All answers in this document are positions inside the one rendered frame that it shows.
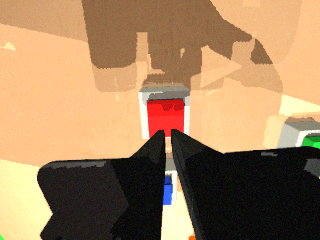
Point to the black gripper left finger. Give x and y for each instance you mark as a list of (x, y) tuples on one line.
[(135, 181)]

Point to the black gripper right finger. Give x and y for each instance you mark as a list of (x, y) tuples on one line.
[(209, 178)]

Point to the red button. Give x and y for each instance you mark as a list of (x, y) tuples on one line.
[(164, 108)]

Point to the green button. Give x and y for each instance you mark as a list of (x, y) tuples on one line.
[(295, 134)]

